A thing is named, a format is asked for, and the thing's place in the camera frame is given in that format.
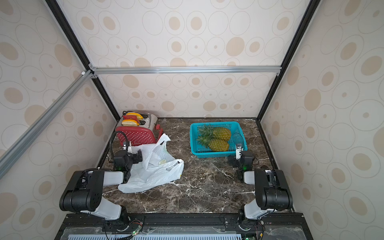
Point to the white plastic bag lemon print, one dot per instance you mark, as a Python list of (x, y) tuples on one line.
[(158, 167)]

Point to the horizontal aluminium frame bar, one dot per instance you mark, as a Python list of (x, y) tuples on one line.
[(187, 70)]

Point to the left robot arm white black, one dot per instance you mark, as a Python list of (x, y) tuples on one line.
[(84, 192)]

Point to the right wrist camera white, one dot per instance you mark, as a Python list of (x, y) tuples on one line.
[(238, 151)]

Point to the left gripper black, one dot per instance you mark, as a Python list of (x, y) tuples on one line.
[(134, 156)]

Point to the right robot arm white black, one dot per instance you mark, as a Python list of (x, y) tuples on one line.
[(272, 191)]

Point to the pineapple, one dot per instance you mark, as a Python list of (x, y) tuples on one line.
[(216, 145), (209, 132)]

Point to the teal plastic basket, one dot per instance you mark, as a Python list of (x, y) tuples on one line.
[(236, 138)]

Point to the diagonal aluminium frame bar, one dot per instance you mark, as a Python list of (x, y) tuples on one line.
[(12, 155)]

